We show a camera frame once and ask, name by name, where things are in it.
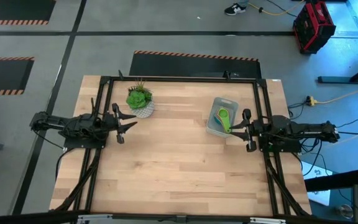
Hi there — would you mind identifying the white paper sheet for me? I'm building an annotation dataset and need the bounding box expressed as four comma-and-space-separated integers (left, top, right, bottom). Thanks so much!
301, 161, 334, 207

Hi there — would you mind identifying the black hazard-striped floor mat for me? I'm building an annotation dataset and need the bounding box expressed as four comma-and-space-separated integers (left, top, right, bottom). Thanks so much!
0, 0, 57, 26
0, 57, 35, 96
129, 50, 262, 79

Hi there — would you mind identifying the yellow extension cable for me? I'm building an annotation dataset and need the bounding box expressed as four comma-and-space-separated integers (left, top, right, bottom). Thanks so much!
247, 1, 306, 16

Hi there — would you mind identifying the person's shoe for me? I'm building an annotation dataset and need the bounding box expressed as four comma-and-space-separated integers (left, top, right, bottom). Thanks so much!
224, 2, 247, 16

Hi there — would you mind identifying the black beam with silver brackets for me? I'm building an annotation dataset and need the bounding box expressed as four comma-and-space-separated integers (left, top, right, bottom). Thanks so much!
0, 210, 358, 224

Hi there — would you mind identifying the red and black tool box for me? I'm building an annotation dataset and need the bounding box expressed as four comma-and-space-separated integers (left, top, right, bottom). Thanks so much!
292, 1, 337, 55

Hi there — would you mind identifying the black bar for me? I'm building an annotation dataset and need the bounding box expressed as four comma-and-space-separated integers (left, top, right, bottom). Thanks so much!
304, 169, 358, 192

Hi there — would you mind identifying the green measuring cup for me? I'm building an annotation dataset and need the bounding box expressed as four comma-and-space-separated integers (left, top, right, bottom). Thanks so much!
218, 107, 232, 134

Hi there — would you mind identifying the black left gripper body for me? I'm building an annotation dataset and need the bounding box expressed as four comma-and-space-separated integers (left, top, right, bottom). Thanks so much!
103, 103, 126, 144

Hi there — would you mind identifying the succulent in patterned pot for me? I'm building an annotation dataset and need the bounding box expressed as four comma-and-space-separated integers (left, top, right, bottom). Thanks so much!
126, 78, 155, 119

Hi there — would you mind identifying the black floor cable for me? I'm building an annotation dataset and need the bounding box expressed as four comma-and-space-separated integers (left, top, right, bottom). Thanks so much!
265, 0, 295, 18

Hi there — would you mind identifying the black power cable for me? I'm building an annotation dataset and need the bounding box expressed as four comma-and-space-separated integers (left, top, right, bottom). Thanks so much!
336, 116, 358, 129

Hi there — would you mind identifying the round metal cap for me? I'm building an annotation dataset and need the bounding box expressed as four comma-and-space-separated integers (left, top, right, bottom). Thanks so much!
337, 203, 354, 219

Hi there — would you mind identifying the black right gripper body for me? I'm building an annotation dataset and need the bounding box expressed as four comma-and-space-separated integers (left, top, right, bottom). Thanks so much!
242, 108, 262, 153

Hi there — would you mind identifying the black aluminium table frame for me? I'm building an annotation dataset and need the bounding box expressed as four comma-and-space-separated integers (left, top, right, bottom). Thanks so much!
50, 70, 312, 218

